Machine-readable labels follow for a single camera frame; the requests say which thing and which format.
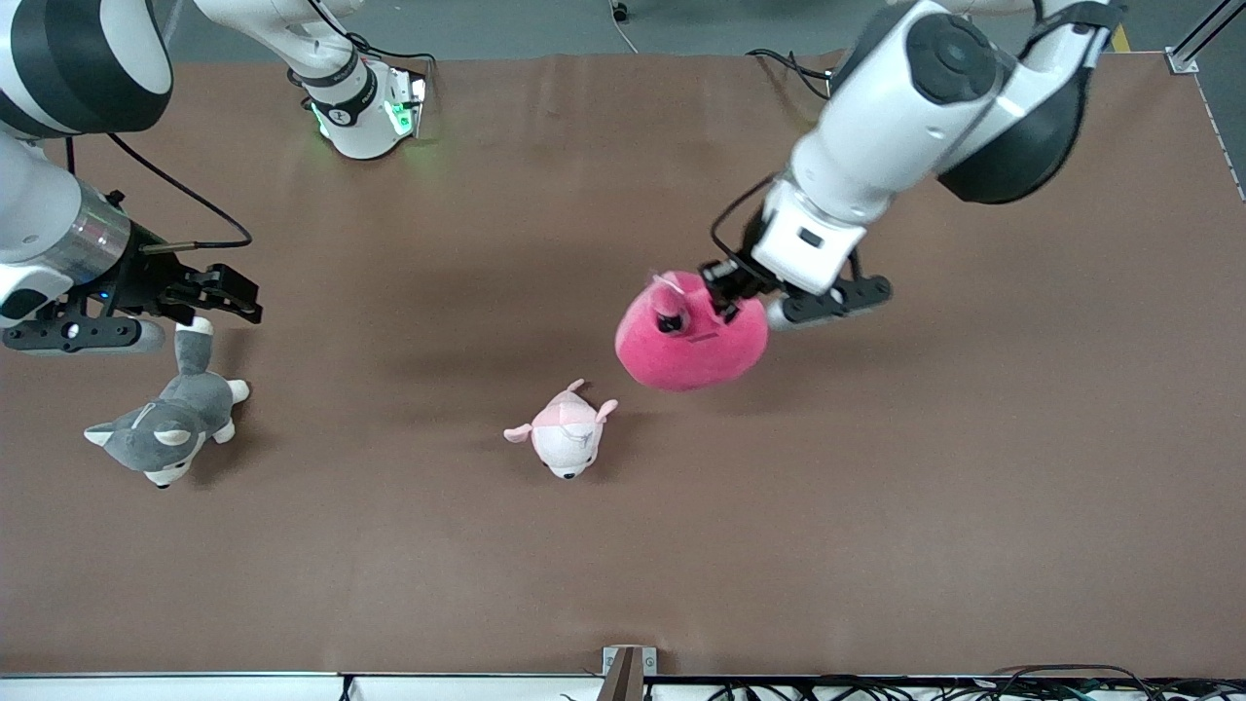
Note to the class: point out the pink round plush toy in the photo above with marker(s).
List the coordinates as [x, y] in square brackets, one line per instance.
[691, 355]

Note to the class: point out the metal corner bracket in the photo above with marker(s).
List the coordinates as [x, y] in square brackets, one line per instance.
[611, 658]

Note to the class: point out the grey white husky plush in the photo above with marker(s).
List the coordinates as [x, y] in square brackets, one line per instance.
[165, 428]

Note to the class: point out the white panel along table edge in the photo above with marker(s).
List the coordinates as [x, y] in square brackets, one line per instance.
[195, 689]

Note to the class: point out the large table cover sheet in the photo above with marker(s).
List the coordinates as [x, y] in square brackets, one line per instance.
[681, 565]

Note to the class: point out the dark camera mount pole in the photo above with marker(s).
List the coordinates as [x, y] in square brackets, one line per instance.
[623, 682]

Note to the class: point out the white pink plush dog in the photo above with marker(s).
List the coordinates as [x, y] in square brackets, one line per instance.
[569, 438]

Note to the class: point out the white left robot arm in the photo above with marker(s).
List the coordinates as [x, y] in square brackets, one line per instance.
[876, 127]

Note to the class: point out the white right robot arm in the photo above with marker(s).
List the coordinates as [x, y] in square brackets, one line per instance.
[58, 58]

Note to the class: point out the aluminium frame post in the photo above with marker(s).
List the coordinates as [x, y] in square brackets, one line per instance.
[1202, 34]

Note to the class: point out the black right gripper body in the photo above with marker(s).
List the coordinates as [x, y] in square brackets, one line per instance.
[146, 276]

